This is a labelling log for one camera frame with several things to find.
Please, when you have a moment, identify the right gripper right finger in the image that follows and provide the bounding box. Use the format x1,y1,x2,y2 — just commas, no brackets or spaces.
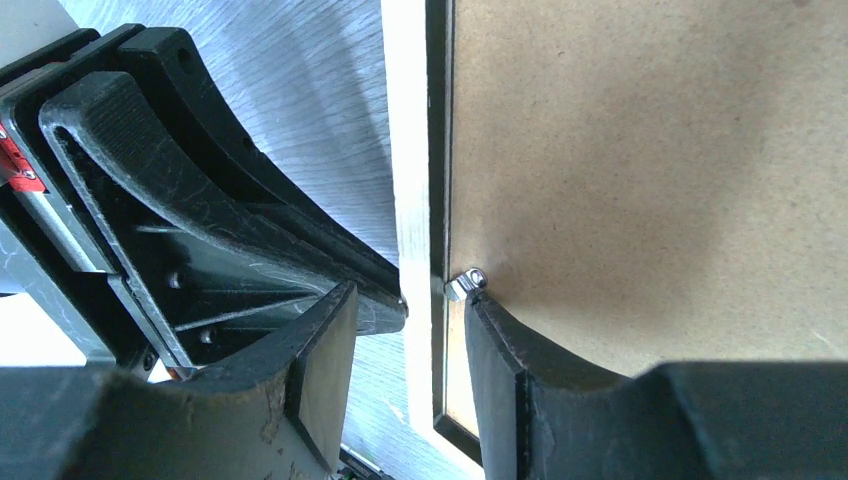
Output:
465,293,847,479

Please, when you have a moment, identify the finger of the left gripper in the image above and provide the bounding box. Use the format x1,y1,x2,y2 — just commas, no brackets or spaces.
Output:
117,27,399,292

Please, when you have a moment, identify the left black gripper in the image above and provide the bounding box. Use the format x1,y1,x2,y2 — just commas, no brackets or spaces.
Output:
1,26,406,377

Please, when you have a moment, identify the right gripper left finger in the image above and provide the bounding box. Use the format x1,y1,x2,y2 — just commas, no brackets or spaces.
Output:
1,282,358,479

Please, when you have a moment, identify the brown backing board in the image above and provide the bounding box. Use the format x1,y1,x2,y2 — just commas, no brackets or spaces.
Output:
445,0,848,439

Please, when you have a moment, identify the black wooden picture frame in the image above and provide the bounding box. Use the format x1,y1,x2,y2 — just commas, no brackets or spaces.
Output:
381,1,482,479

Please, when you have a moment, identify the silver metal turn clip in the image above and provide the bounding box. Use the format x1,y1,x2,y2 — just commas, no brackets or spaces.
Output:
444,267,488,302

